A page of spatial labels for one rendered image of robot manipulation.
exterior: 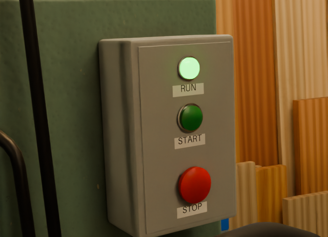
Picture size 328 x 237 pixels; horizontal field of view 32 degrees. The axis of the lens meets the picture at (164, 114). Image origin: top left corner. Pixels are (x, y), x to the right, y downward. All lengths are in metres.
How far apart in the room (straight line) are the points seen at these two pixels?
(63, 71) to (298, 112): 1.64
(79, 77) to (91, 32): 0.04
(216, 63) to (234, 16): 1.55
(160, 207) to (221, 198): 0.06
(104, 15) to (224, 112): 0.13
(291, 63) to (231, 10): 0.31
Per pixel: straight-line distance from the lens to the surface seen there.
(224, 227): 1.37
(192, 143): 0.47
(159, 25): 0.51
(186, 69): 0.45
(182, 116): 0.45
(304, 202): 1.98
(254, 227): 0.56
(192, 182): 0.46
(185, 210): 0.48
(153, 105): 0.44
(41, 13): 0.47
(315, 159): 2.12
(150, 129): 0.44
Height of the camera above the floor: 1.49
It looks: 9 degrees down
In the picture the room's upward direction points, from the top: 2 degrees counter-clockwise
